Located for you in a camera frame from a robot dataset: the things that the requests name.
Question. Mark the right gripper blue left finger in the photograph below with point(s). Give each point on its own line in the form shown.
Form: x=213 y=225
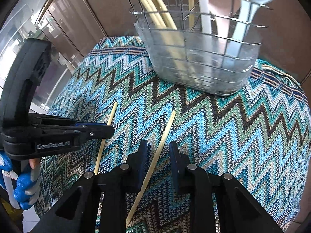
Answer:
x=141 y=165

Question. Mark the pink plastic spoon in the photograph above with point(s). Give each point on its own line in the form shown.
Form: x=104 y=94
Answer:
x=222 y=22

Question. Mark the wire utensil holder basket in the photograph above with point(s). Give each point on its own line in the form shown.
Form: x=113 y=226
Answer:
x=206 y=62

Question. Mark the white plastic fork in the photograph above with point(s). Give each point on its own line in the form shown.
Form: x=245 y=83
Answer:
x=205 y=16

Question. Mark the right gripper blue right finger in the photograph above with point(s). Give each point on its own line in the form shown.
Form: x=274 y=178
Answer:
x=177 y=167

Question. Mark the wooden chopstick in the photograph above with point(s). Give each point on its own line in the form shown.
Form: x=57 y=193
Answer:
x=155 y=16
x=102 y=145
x=151 y=168
x=160 y=5
x=191 y=6

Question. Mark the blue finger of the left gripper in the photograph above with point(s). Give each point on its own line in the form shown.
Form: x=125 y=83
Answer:
x=91 y=125

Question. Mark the zigzag patterned knit cloth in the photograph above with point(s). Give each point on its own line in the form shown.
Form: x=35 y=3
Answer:
x=261 y=134

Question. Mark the glass sliding door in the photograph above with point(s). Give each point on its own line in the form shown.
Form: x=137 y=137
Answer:
x=28 y=31

